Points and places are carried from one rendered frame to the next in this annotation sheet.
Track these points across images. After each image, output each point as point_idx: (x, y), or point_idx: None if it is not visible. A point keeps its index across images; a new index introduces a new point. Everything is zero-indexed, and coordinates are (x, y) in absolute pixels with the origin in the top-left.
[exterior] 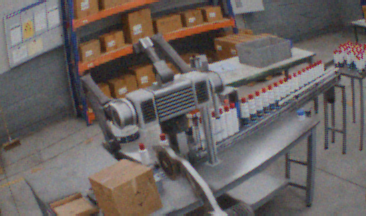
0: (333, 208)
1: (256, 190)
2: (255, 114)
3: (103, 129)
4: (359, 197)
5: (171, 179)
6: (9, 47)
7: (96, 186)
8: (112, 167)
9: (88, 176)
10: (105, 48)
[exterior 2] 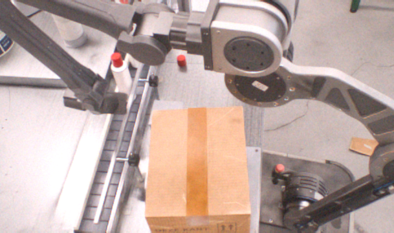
0: (305, 35)
1: None
2: None
3: (70, 72)
4: (332, 10)
5: (266, 106)
6: None
7: (178, 222)
8: (162, 148)
9: (144, 214)
10: None
